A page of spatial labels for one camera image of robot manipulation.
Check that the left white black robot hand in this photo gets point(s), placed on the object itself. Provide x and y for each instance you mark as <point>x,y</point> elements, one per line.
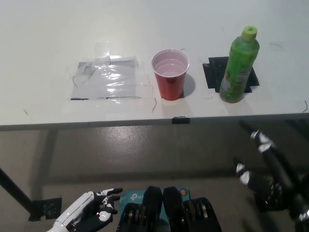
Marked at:
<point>82,210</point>

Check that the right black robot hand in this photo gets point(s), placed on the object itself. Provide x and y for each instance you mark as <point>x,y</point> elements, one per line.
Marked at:
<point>277,169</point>

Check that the green tea plastic bottle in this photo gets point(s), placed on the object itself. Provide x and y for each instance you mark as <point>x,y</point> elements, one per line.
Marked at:
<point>239,65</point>

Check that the red plastic cup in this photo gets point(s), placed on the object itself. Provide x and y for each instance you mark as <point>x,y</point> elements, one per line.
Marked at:
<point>170,84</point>

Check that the teal router box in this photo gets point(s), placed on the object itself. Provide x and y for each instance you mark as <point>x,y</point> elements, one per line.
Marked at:
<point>130,198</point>

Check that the black table leg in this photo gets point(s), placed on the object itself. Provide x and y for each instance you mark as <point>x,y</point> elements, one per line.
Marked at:
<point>14,188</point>

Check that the large black tape square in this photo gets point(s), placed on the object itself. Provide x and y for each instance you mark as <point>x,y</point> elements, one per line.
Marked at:
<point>213,72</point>

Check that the grey sheet under clear tape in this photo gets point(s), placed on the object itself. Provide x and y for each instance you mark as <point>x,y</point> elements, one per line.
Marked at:
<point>106,79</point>

